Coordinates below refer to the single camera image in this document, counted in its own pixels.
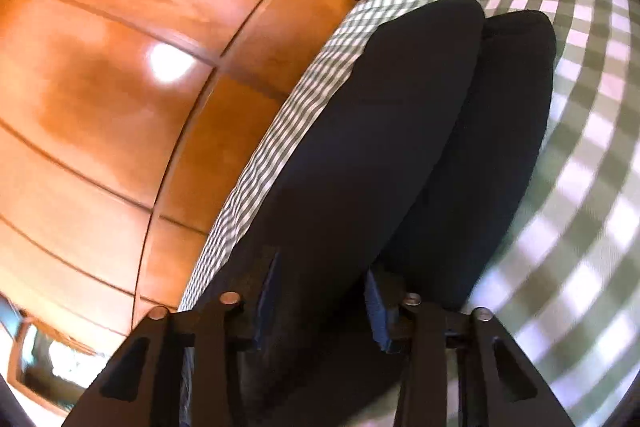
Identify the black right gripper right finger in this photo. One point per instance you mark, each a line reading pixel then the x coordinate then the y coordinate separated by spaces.
pixel 461 369

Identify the black pants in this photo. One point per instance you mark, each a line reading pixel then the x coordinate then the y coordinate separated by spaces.
pixel 416 165

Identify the wooden framed window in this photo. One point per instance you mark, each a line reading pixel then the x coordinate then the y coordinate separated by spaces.
pixel 49 368

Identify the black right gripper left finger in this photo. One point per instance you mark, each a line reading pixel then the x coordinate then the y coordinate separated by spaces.
pixel 141 383

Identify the orange wooden wardrobe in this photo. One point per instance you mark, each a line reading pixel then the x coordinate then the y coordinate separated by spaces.
pixel 124 126

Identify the green white checkered bedsheet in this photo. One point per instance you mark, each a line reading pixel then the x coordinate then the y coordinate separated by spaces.
pixel 565 282

